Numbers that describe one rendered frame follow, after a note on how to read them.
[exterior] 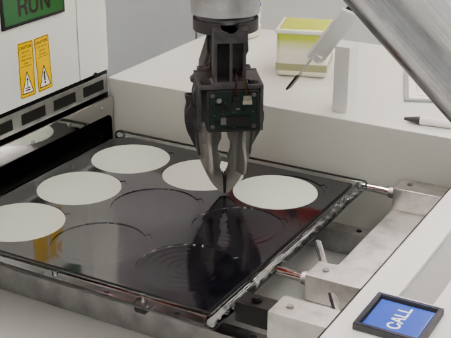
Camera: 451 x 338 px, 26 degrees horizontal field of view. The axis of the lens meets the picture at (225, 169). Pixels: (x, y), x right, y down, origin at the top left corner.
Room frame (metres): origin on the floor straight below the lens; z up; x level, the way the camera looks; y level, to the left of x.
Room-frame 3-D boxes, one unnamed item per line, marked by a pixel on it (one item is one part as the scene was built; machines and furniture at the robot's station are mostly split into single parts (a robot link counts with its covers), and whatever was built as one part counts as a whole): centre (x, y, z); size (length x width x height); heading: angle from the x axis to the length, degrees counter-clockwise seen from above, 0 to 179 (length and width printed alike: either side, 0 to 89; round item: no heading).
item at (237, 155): (1.04, -0.02, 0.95); 0.06 x 0.03 x 0.09; 6
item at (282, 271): (0.87, -0.07, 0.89); 0.05 x 0.01 x 0.01; 61
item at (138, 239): (1.02, 0.08, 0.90); 0.34 x 0.34 x 0.01; 61
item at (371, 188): (1.08, -0.19, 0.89); 0.05 x 0.01 x 0.01; 61
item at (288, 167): (1.17, -0.01, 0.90); 0.37 x 0.01 x 0.01; 61
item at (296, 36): (1.34, -0.11, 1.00); 0.07 x 0.07 x 0.07; 77
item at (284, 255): (0.93, -0.08, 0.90); 0.38 x 0.01 x 0.01; 151
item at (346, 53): (1.18, -0.14, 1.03); 0.06 x 0.04 x 0.13; 61
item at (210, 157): (1.03, 0.01, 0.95); 0.06 x 0.03 x 0.09; 6
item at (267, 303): (0.80, -0.03, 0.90); 0.04 x 0.02 x 0.03; 61
